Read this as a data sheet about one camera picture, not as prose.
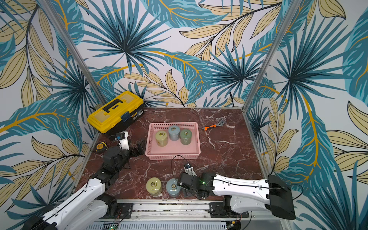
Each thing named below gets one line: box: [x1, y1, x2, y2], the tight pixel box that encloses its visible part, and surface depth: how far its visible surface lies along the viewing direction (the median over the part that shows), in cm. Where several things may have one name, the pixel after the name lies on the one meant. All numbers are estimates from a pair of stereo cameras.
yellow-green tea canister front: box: [146, 176, 163, 197], surface depth 75 cm
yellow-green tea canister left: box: [155, 130, 169, 148], surface depth 95 cm
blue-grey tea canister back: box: [168, 125, 181, 141], surface depth 97 cm
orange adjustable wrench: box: [201, 120, 226, 131], surface depth 109 cm
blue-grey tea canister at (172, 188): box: [165, 178, 181, 198], surface depth 75 cm
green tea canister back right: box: [179, 128, 193, 146], surface depth 97 cm
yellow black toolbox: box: [87, 91, 145, 135], surface depth 96 cm
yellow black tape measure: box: [94, 141, 109, 153], surface depth 95 cm
